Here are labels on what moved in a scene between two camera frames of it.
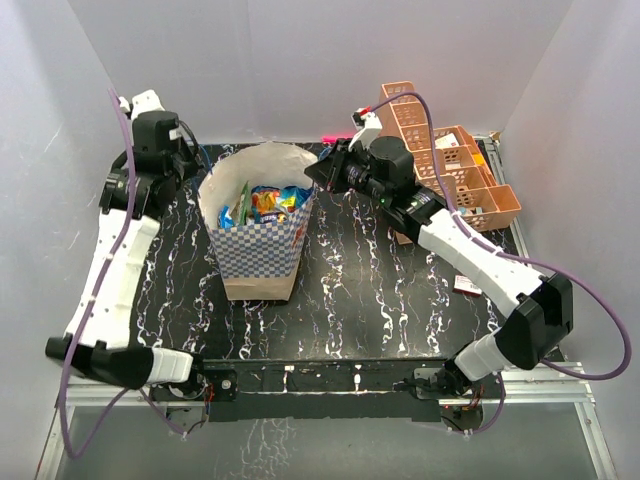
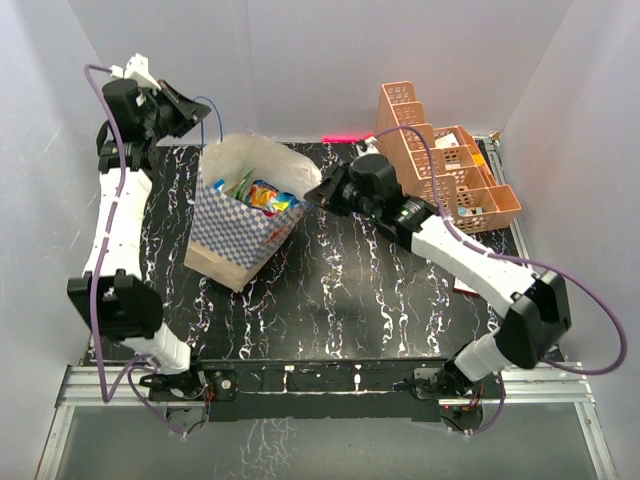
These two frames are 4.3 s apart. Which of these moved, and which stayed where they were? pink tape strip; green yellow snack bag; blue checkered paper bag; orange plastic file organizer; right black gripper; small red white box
Moved: blue checkered paper bag; right black gripper; green yellow snack bag
Stayed: small red white box; orange plastic file organizer; pink tape strip
